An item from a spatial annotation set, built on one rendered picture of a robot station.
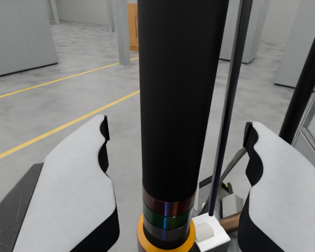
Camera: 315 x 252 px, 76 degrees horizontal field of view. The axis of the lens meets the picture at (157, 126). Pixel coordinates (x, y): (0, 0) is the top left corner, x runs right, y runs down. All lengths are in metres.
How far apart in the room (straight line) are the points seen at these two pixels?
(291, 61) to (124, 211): 4.78
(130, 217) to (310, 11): 5.00
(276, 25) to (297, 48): 6.79
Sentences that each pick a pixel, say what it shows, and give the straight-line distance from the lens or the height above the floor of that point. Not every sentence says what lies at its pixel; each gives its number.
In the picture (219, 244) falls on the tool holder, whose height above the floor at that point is 1.53.
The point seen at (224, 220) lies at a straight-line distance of 0.21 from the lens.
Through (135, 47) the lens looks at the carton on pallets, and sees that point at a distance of 8.44.
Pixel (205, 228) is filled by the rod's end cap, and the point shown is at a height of 1.53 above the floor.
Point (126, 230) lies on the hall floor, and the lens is 1.99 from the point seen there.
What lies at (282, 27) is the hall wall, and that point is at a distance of 12.26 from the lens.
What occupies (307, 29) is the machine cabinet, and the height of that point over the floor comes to 1.26.
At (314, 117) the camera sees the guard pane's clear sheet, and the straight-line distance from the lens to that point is 1.59.
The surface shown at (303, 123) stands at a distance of 1.66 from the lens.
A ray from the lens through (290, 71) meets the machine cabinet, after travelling 5.67.
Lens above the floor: 1.70
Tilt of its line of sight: 32 degrees down
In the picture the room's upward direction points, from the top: 1 degrees clockwise
